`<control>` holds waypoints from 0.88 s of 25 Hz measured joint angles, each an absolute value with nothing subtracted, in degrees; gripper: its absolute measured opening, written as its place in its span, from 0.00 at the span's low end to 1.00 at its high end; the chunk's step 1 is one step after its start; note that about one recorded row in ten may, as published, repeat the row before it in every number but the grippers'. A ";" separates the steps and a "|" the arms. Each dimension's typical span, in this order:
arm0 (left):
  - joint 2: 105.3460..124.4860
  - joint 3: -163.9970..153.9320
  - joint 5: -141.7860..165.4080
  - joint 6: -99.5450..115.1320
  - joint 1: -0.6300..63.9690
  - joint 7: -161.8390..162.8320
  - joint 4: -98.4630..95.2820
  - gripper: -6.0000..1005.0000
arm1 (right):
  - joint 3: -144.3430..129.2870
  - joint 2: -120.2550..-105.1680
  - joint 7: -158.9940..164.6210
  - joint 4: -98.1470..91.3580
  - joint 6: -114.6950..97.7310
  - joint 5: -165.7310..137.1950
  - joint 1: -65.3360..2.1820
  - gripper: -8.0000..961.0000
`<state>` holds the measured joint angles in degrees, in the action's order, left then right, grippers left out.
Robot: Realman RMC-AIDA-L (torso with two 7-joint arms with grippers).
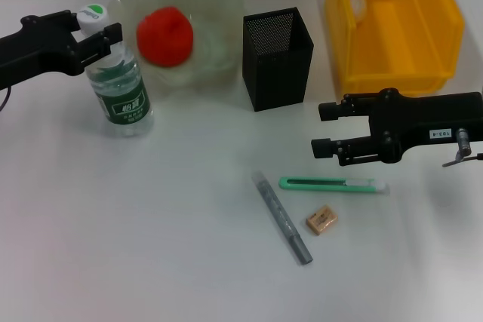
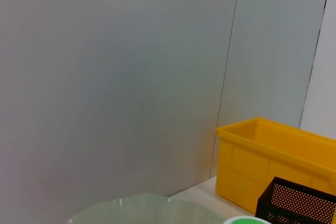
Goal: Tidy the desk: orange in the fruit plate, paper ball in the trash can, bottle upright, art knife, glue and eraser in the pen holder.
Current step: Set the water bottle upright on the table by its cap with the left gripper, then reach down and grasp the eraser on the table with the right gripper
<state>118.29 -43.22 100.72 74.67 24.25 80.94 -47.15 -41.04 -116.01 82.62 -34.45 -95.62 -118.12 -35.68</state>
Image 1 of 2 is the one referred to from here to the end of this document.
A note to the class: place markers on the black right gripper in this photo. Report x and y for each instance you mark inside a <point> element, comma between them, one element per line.
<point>422,118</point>

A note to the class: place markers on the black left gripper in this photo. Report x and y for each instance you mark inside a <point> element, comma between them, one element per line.
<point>37,50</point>

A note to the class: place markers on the green utility knife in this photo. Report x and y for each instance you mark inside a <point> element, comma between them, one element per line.
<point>283,183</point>

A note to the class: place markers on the green label water bottle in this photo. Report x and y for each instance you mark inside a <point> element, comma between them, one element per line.
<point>120,103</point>

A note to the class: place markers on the white paper ball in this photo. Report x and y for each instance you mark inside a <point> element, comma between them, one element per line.
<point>358,7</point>

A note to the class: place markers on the black mesh pen holder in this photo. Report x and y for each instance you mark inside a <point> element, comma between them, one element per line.
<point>277,77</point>

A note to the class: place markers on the tan eraser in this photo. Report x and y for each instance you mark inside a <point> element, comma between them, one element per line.
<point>321,221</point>

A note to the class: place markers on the grey marker pen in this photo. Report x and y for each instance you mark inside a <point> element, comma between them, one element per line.
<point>281,216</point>

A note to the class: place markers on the green glass fruit plate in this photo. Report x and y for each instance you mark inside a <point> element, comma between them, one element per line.
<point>215,16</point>

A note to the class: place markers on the yellow plastic bin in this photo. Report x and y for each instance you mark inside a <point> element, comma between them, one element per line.
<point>407,35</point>

